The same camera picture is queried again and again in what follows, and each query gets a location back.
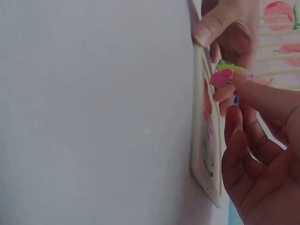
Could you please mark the person's right hand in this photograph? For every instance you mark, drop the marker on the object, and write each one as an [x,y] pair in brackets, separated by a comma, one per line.
[264,178]

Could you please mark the person's left hand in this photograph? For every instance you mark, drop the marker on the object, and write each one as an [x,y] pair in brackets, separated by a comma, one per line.
[232,35]

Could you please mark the colourful paper piece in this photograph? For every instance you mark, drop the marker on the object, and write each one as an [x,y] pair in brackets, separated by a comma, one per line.
[222,76]

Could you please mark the cream wooden frame with rods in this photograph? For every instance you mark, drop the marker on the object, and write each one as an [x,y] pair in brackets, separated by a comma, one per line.
[199,140]

